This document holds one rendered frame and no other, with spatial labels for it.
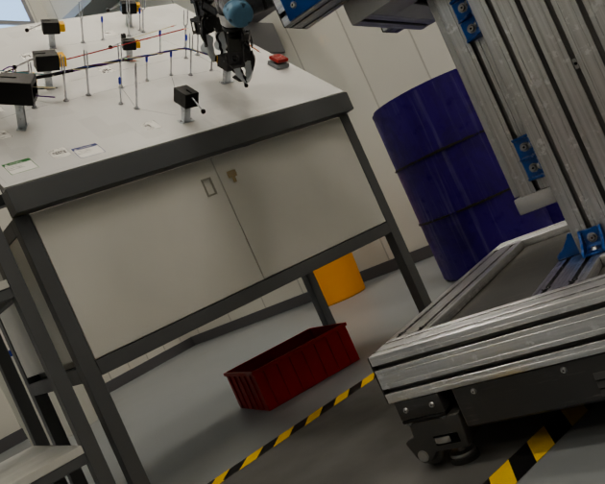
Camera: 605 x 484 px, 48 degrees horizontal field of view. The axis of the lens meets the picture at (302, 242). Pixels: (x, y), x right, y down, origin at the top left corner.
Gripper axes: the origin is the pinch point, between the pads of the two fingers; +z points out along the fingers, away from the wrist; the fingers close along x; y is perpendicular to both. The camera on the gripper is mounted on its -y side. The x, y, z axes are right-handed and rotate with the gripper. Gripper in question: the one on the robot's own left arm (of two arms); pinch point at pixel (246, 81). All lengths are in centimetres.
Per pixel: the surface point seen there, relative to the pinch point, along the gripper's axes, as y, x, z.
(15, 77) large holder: -35, 52, -33
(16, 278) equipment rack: -88, 43, -14
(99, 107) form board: -21.7, 40.4, -11.1
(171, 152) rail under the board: -41.1, 15.5, -7.9
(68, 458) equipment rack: -121, 32, 12
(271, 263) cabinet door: -55, -7, 27
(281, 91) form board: 4.0, -10.0, 8.6
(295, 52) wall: 227, 18, 140
